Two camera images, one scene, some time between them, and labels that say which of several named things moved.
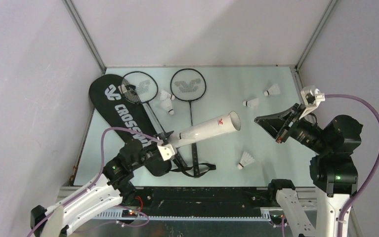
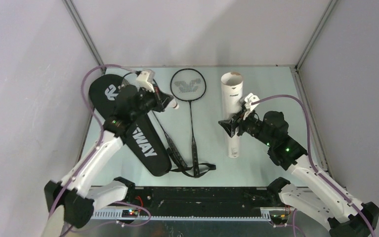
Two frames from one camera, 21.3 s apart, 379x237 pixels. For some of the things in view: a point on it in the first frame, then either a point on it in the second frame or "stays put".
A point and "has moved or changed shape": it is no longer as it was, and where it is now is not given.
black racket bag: x=131 y=121 stays put
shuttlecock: x=167 y=104 has moved or changed shape
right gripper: x=274 y=123 -> x=229 y=126
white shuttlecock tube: x=226 y=124 -> x=231 y=90
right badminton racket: x=189 y=85 stays put
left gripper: x=162 y=135 -> x=161 y=100
